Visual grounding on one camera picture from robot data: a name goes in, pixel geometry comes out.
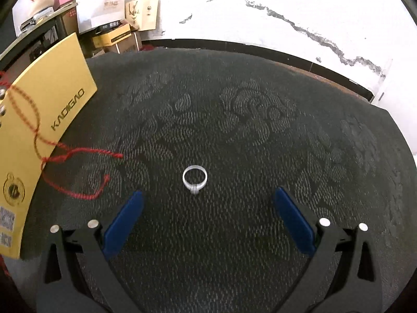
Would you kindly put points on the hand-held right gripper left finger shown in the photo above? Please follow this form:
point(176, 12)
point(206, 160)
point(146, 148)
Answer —
point(125, 216)

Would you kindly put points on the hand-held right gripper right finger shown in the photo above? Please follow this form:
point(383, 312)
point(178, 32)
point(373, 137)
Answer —
point(293, 216)

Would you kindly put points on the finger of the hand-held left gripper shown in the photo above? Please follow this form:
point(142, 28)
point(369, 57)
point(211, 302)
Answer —
point(2, 101)

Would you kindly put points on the yellow cardboard box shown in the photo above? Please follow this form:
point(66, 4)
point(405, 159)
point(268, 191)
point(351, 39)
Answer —
point(42, 111)

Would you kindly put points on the dark shelf unit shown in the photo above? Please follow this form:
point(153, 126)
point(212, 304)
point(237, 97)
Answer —
point(35, 36)

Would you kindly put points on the black patterned table mat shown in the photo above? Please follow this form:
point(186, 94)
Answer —
point(234, 130)

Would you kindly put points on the yellow black cardboard carton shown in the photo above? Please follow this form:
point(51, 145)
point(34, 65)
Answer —
point(117, 37)

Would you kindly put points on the red cloth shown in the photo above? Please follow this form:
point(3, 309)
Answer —
point(147, 48)

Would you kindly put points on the brown paper bag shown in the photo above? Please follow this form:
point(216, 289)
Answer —
point(141, 13)

